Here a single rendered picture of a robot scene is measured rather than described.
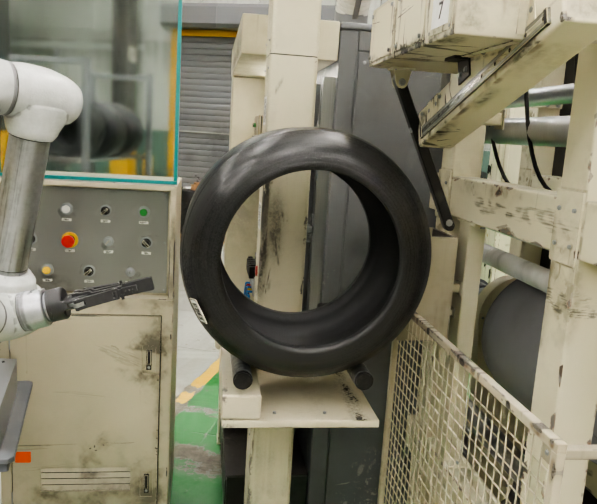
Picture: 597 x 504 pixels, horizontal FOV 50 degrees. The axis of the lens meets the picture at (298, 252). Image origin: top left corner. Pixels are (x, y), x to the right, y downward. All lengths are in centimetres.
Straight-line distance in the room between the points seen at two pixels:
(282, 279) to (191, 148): 981
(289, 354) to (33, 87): 89
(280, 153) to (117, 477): 141
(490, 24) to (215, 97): 1030
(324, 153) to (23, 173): 81
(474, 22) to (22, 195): 118
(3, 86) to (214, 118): 977
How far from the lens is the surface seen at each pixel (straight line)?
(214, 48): 1149
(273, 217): 176
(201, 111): 1147
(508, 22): 125
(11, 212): 183
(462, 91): 148
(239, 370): 148
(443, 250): 181
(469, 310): 190
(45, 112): 175
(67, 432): 233
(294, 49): 176
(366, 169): 140
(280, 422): 152
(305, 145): 138
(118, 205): 214
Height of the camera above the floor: 145
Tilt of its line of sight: 10 degrees down
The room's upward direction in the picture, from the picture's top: 4 degrees clockwise
